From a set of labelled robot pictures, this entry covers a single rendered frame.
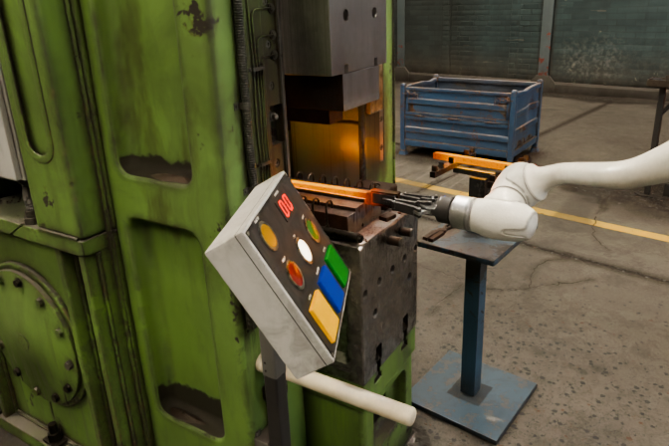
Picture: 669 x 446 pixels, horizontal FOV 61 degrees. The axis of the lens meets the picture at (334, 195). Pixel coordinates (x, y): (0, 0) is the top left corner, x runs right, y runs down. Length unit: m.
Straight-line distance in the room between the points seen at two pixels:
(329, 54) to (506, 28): 8.52
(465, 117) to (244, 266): 4.65
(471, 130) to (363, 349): 4.01
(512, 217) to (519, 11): 8.38
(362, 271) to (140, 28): 0.84
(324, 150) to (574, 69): 7.72
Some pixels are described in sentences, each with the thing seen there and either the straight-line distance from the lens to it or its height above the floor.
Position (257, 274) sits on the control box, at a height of 1.13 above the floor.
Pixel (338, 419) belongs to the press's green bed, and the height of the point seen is 0.30.
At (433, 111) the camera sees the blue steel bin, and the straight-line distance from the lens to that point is 5.62.
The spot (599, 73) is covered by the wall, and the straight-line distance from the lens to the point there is 9.34.
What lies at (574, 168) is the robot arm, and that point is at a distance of 1.48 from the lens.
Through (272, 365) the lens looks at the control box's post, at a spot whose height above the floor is 0.83.
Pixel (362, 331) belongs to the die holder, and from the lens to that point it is 1.65.
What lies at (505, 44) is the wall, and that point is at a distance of 9.88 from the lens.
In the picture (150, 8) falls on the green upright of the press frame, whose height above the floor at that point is 1.54.
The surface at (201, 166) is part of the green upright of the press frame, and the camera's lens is 1.37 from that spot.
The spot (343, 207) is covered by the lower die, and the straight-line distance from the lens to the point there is 1.60.
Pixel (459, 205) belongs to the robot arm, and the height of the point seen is 1.03.
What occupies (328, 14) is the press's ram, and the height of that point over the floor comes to 1.51.
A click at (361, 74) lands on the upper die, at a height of 1.35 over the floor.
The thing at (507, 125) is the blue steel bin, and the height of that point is 0.40.
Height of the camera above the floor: 1.55
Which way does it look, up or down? 19 degrees down
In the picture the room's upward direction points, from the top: 2 degrees counter-clockwise
